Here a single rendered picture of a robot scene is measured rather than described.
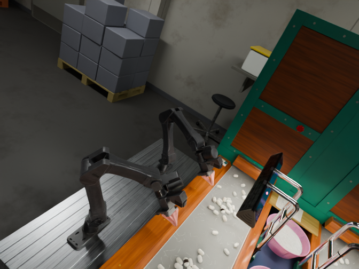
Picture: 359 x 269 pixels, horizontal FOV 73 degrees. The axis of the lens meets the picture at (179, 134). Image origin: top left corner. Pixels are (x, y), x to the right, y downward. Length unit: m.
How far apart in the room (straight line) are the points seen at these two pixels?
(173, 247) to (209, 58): 2.95
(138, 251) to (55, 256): 0.32
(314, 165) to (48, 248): 1.49
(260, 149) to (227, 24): 2.25
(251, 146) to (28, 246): 1.36
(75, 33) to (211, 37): 1.85
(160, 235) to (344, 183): 1.13
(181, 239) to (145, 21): 2.79
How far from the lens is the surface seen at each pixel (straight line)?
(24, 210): 2.14
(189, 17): 3.85
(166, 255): 1.18
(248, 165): 1.74
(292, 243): 1.67
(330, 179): 1.77
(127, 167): 0.93
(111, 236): 1.25
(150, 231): 1.19
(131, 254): 1.11
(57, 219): 1.27
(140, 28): 3.50
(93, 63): 3.61
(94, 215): 1.11
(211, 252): 1.29
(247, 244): 1.39
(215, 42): 3.68
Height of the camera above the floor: 1.72
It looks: 31 degrees down
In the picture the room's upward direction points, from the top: 24 degrees clockwise
